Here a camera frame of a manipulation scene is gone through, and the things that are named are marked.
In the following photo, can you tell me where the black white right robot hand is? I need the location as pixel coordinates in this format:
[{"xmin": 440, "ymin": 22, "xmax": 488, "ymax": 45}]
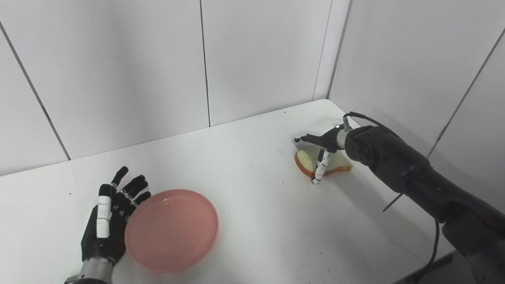
[{"xmin": 294, "ymin": 116, "xmax": 350, "ymax": 185}]

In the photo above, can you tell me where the slice of bread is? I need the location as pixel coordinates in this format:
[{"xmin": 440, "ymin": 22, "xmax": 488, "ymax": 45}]
[{"xmin": 294, "ymin": 146, "xmax": 353, "ymax": 179}]

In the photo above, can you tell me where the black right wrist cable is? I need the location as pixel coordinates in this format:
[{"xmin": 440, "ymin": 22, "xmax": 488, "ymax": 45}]
[{"xmin": 342, "ymin": 112, "xmax": 441, "ymax": 284}]

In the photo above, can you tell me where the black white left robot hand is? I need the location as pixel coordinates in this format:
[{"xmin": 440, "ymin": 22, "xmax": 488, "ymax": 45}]
[{"xmin": 80, "ymin": 166, "xmax": 152, "ymax": 265}]

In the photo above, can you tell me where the pink round plate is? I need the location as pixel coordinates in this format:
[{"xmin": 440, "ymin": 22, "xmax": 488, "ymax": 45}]
[{"xmin": 124, "ymin": 189, "xmax": 220, "ymax": 273}]

